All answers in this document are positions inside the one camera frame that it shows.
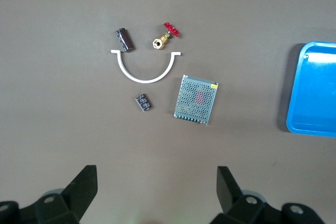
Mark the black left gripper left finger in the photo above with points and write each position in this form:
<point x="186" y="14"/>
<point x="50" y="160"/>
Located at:
<point x="76" y="197"/>

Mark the white semicircular plastic bracket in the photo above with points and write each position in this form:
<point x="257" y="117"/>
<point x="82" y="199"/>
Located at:
<point x="147" y="80"/>

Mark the brass valve red handwheel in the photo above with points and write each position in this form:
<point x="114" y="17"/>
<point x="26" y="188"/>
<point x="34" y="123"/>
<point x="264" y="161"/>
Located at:
<point x="160" y="42"/>

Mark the large dark electrolytic capacitor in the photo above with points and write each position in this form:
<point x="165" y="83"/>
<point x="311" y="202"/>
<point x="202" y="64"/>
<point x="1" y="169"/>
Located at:
<point x="124" y="40"/>

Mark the metal mesh power supply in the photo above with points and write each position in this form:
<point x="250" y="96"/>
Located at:
<point x="195" y="100"/>

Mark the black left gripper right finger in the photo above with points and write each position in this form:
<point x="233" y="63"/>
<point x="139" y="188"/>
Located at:
<point x="236" y="200"/>

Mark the blue plastic tray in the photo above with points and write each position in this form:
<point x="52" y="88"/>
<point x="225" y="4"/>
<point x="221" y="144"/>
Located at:
<point x="315" y="90"/>

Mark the small dark electrolytic capacitor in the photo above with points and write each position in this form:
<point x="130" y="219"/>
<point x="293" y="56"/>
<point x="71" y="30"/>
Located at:
<point x="144" y="102"/>

